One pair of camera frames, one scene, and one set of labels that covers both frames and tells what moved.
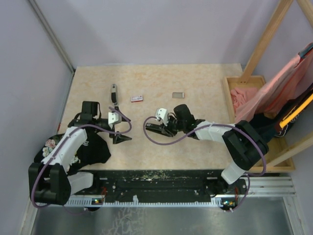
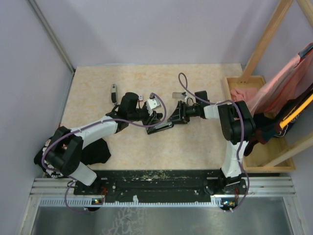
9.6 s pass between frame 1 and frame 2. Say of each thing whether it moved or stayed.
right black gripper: moved
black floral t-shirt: stayed
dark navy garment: stayed
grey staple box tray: stayed
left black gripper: moved
